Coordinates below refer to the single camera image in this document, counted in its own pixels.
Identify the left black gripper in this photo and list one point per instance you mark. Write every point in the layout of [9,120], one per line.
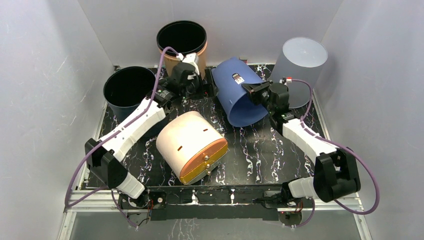
[212,90]

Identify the aluminium frame rail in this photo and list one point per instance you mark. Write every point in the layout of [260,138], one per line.
[106,200]

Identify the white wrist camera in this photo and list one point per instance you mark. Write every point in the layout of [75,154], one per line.
[191,58]
[286,80]

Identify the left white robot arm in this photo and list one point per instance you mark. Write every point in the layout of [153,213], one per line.
[147,100]

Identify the large grey container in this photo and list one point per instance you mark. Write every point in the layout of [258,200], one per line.
[301,58]

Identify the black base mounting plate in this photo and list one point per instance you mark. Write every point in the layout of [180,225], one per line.
[252,201]

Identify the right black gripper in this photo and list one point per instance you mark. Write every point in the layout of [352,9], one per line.
[259,93]

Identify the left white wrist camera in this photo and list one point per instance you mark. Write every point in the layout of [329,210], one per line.
[191,58]

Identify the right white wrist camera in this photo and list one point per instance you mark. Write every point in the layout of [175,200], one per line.
[286,80]

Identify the blue plastic bucket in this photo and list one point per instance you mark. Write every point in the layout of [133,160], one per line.
[229,77]

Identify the white orange drawer box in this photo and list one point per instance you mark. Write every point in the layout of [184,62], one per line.
[191,146]

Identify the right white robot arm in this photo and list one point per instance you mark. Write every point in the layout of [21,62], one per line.
[335,169]

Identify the dark navy bucket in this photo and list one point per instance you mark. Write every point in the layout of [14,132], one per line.
[125,89]

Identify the tan bucket black rim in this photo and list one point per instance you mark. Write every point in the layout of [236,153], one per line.
[186,37]

